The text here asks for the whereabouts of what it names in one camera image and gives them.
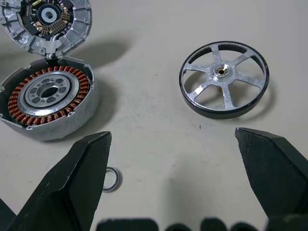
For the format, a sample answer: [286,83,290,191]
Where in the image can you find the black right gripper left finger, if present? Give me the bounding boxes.
[6,130,113,231]

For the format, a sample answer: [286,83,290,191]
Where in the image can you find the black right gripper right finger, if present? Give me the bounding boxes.
[234,127,308,221]

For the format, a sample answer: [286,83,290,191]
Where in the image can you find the silver motor housing copper windings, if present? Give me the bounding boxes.
[0,56,101,142]

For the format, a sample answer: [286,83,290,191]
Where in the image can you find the black rim silver spoked rotor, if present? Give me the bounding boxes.
[179,40,270,119]

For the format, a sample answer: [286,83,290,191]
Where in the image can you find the small silver round object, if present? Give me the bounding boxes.
[0,0,93,59]

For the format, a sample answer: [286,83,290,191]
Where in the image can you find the small metal bearing ring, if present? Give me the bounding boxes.
[103,166,124,193]

